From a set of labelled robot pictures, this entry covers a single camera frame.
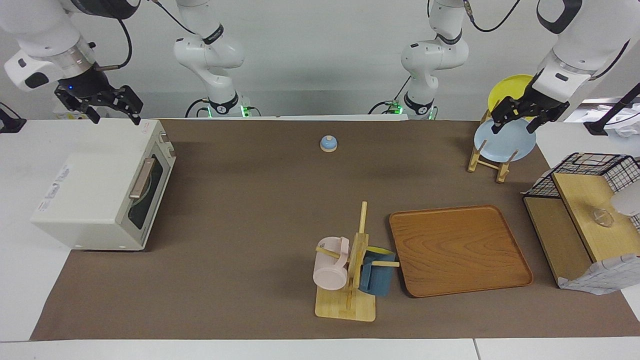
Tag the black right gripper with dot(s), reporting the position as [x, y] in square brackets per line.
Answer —
[87, 92]

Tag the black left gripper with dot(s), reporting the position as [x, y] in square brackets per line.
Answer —
[542, 102]

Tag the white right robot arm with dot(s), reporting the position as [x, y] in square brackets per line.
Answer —
[45, 30]

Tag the oven control knob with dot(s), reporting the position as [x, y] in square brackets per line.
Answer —
[163, 136]
[169, 148]

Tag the white toaster oven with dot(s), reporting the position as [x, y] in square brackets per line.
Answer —
[85, 195]

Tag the light blue plate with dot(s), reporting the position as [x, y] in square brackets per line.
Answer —
[505, 145]

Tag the yellow plate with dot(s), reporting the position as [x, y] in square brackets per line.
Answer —
[510, 87]

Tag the wooden plate rack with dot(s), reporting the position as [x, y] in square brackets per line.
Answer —
[502, 172]

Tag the wooden shelf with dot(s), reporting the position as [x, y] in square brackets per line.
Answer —
[585, 210]

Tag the white crumpled paper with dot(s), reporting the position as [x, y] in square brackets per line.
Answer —
[631, 120]

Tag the clear glass cup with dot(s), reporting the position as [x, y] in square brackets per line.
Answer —
[603, 218]

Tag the brown wooden tray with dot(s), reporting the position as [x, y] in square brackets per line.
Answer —
[457, 250]

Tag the brown table mat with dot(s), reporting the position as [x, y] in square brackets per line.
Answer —
[250, 210]

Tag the white checkered cloth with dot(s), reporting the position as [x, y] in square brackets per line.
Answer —
[610, 277]

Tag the dark blue mug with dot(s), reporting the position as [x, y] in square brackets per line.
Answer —
[377, 280]

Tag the pink mug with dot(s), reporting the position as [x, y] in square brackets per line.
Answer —
[330, 272]

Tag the wooden mug tree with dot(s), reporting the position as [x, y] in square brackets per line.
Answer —
[345, 305]

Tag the black camera stand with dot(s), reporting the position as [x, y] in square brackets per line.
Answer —
[607, 117]
[10, 120]

